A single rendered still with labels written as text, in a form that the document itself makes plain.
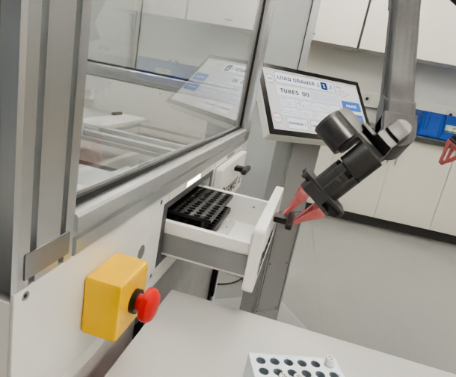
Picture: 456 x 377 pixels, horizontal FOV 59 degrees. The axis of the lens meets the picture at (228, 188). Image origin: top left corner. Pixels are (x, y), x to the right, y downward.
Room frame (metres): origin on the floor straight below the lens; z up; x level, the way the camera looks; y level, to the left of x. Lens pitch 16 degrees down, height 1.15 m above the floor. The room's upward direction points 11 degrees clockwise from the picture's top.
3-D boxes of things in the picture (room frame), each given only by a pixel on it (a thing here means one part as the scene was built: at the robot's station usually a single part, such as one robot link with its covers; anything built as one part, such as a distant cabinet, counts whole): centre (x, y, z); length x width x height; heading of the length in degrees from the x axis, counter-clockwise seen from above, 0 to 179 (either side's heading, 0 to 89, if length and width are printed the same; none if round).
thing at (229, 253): (0.75, 0.12, 0.86); 0.40 x 0.26 x 0.06; 79
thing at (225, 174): (1.05, 0.00, 0.87); 0.29 x 0.02 x 0.11; 169
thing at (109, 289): (0.41, 0.10, 0.88); 0.07 x 0.05 x 0.07; 169
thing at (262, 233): (0.71, -0.09, 0.87); 0.29 x 0.02 x 0.11; 169
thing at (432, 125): (3.85, -1.90, 1.01); 0.61 x 0.41 x 0.22; 83
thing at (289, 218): (0.71, -0.11, 0.91); 0.07 x 0.04 x 0.01; 169
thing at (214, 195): (0.75, 0.11, 0.87); 0.22 x 0.18 x 0.06; 79
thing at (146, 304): (0.41, 0.07, 0.88); 0.04 x 0.03 x 0.04; 169
